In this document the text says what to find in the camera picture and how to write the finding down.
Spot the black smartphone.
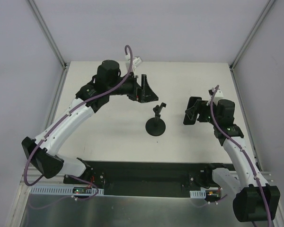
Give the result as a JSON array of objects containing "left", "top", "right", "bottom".
[{"left": 183, "top": 96, "right": 202, "bottom": 125}]

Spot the black phone stand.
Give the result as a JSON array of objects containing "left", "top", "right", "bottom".
[{"left": 145, "top": 103, "right": 166, "bottom": 137}]

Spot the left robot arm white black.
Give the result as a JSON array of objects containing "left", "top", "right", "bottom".
[{"left": 21, "top": 57, "right": 159, "bottom": 184}]

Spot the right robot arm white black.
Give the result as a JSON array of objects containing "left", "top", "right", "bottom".
[{"left": 183, "top": 96, "right": 280, "bottom": 226}]

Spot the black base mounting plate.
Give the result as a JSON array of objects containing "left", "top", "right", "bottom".
[{"left": 62, "top": 160, "right": 231, "bottom": 197}]

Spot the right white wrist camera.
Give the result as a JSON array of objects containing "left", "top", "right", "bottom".
[{"left": 208, "top": 87, "right": 224, "bottom": 100}]

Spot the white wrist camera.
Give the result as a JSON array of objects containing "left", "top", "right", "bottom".
[
  {"left": 208, "top": 87, "right": 224, "bottom": 100},
  {"left": 125, "top": 54, "right": 143, "bottom": 72}
]

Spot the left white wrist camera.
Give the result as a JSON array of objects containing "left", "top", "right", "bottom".
[{"left": 125, "top": 54, "right": 143, "bottom": 72}]

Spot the right white cable duct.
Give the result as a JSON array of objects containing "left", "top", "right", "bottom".
[{"left": 189, "top": 190, "right": 206, "bottom": 199}]

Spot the white cable duct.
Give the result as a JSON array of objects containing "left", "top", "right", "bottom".
[
  {"left": 189, "top": 190, "right": 206, "bottom": 199},
  {"left": 30, "top": 185, "right": 104, "bottom": 196}
]

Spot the right aluminium frame post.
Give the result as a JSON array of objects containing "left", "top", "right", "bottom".
[{"left": 229, "top": 0, "right": 276, "bottom": 70}]

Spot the aluminium frame post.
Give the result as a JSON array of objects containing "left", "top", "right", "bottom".
[
  {"left": 27, "top": 0, "right": 69, "bottom": 70},
  {"left": 229, "top": 0, "right": 276, "bottom": 70}
]

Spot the left aluminium frame post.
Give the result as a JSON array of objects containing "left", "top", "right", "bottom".
[{"left": 27, "top": 0, "right": 69, "bottom": 70}]

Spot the left white cable duct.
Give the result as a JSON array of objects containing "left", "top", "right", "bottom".
[{"left": 30, "top": 185, "right": 104, "bottom": 196}]

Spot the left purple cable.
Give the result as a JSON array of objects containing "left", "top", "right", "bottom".
[{"left": 23, "top": 44, "right": 134, "bottom": 187}]

